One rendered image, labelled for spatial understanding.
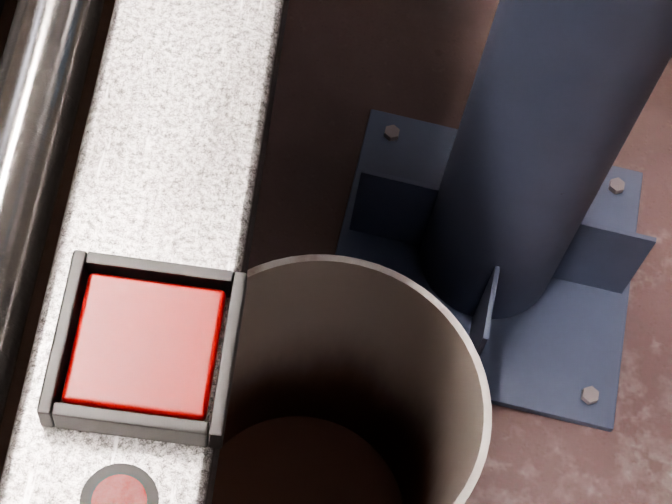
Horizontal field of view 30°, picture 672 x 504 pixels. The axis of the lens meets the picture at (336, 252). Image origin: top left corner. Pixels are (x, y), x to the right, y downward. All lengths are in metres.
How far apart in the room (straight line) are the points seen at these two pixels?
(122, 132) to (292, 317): 0.70
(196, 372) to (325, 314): 0.76
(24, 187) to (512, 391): 1.05
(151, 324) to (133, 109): 0.12
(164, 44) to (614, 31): 0.56
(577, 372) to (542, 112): 0.47
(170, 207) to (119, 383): 0.10
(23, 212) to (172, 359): 0.10
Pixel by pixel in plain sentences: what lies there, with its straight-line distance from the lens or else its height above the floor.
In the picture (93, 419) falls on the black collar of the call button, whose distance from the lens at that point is 0.52.
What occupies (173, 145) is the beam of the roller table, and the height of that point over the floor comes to 0.92.
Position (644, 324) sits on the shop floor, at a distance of 1.66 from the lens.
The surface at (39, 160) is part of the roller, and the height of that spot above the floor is 0.92.
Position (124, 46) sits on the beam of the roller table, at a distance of 0.63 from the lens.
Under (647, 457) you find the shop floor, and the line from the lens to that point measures 1.59.
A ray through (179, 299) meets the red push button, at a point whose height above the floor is 0.93.
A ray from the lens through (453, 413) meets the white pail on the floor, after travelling 1.25.
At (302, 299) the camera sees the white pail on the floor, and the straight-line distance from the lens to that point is 1.25.
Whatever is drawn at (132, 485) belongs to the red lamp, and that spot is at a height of 0.92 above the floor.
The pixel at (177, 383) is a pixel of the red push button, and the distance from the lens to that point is 0.53.
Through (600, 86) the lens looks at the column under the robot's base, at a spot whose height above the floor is 0.51.
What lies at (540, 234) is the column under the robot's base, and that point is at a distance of 1.40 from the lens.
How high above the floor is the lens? 1.42
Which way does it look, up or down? 61 degrees down
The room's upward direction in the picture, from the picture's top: 11 degrees clockwise
